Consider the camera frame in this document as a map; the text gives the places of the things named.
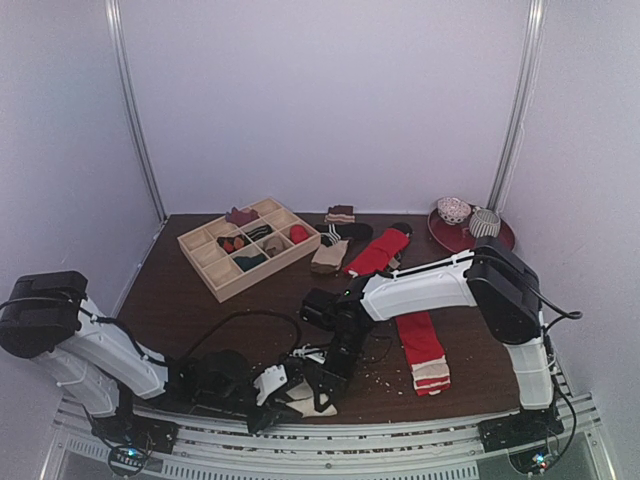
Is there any red rolled sock in box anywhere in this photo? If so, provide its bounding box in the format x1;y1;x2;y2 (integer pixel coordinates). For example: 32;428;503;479
289;224;309;244

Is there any right aluminium frame post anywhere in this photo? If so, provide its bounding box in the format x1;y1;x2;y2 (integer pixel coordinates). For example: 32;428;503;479
487;0;547;215

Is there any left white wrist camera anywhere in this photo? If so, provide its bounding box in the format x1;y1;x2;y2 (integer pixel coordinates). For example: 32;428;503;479
253;364;288;406

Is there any red plate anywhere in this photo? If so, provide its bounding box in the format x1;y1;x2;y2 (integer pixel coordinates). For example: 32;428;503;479
427;209;516;253

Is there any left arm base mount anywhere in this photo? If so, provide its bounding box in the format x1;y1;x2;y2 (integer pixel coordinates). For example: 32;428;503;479
86;413;178;478

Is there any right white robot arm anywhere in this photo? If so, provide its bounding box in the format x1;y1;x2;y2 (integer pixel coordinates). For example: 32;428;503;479
300;237;583;442

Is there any teal sock in box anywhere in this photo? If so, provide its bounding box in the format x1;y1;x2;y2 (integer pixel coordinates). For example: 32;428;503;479
233;254;267;272

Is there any aluminium frame post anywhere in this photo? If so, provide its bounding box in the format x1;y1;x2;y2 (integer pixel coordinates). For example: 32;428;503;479
105;0;168;223
487;0;547;215

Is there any brown striped folded sock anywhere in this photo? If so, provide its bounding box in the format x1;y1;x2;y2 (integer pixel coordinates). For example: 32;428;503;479
324;205;356;224

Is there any black white striped sock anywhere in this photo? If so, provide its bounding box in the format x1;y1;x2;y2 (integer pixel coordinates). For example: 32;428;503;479
314;222;373;247

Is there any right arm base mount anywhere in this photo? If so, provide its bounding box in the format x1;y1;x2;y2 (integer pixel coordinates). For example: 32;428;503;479
478;412;564;476

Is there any dotted white bowl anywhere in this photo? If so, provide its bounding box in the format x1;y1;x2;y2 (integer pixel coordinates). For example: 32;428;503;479
436;197;472;225

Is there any red sock with stripes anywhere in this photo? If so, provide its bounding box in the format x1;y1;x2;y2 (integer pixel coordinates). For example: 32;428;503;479
396;311;451;396

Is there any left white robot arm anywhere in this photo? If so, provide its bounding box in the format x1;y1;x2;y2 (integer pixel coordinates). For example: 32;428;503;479
1;271;306;444

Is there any wooden compartment box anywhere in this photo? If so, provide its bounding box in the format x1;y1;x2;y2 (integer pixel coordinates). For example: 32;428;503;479
178;198;321;303

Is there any beige brown folded sock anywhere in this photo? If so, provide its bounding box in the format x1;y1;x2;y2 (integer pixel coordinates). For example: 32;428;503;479
310;240;349;275

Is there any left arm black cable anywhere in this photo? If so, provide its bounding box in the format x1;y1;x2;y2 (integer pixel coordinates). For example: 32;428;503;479
179;309;304;366

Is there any beige sock in box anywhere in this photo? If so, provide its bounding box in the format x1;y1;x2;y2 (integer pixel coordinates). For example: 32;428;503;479
262;235;287;258

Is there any front aluminium rail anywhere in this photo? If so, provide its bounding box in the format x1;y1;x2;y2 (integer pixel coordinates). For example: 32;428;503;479
36;395;620;479

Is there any cream and brown sock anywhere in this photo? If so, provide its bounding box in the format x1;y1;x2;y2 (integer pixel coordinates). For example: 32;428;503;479
284;344;339;419

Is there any purple sock in box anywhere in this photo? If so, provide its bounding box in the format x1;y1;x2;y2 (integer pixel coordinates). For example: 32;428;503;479
225;207;259;227

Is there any strawberry pattern sock in box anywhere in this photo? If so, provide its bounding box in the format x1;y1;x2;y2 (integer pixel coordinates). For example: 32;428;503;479
217;235;249;254

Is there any left aluminium frame post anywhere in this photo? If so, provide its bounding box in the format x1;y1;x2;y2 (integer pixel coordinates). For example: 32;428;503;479
105;0;168;223

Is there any red folded sock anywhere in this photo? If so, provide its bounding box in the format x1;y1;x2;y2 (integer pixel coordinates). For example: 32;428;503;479
342;227;410;277

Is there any black striped sock in box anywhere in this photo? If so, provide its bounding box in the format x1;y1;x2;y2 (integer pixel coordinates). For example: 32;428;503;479
246;224;273;242

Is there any striped ceramic cup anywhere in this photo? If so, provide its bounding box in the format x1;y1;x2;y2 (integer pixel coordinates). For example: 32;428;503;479
469;207;501;239

